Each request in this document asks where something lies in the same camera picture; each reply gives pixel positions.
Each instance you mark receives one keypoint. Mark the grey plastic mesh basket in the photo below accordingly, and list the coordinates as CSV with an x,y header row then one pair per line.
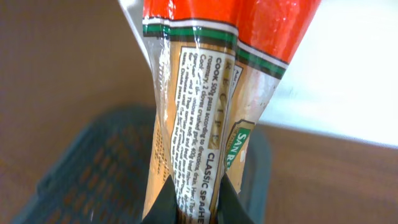
x,y
118,165

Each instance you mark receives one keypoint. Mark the orange spaghetti packet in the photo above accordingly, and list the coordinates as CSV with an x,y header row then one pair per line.
x,y
224,54

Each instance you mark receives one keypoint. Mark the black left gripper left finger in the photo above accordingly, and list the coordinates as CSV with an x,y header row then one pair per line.
x,y
164,209

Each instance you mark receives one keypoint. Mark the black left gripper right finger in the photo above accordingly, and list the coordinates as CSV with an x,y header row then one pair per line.
x,y
230,210

